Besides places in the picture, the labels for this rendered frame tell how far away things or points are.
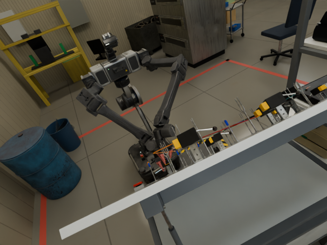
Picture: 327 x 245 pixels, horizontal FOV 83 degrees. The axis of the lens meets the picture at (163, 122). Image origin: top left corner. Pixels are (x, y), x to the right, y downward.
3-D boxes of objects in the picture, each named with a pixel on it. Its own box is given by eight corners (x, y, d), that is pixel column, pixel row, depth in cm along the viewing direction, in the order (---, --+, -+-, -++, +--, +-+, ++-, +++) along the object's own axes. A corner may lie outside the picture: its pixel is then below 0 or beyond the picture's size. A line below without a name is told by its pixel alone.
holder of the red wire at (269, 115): (295, 113, 91) (282, 95, 94) (270, 126, 93) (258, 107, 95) (291, 115, 96) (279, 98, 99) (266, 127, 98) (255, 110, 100)
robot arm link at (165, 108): (181, 73, 127) (172, 62, 120) (188, 71, 123) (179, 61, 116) (161, 130, 113) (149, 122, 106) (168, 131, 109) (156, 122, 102)
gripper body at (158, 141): (173, 147, 105) (170, 135, 104) (157, 154, 102) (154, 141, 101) (169, 146, 111) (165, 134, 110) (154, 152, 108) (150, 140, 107)
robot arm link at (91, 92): (81, 84, 99) (70, 99, 100) (103, 100, 103) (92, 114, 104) (96, 81, 142) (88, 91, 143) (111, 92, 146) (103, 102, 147)
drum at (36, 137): (45, 179, 290) (-1, 140, 235) (79, 159, 304) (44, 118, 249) (44, 208, 248) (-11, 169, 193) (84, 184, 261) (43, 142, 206)
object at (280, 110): (313, 105, 60) (297, 82, 63) (280, 121, 62) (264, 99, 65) (307, 108, 65) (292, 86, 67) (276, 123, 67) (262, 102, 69)
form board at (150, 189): (278, 124, 144) (277, 122, 145) (519, 14, 47) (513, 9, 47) (137, 192, 131) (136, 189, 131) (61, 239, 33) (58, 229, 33)
